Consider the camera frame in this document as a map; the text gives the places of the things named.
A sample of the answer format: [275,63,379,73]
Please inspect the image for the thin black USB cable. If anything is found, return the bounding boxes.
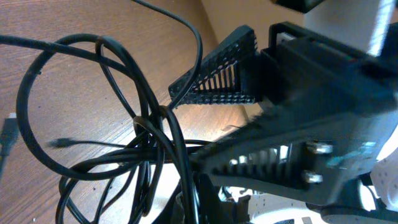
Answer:
[46,0,218,224]

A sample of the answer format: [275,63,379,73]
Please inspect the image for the thick black USB cable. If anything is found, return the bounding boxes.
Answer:
[0,33,203,224]

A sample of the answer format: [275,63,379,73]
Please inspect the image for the black micro USB cable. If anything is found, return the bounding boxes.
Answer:
[0,112,21,181]

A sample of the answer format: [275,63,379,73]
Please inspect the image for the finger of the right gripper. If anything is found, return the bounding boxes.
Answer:
[169,25,259,108]
[190,109,397,205]

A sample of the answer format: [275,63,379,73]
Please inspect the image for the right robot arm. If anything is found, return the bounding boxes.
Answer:
[181,1,397,223]

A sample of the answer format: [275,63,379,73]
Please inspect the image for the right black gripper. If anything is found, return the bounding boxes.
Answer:
[257,22,397,223]

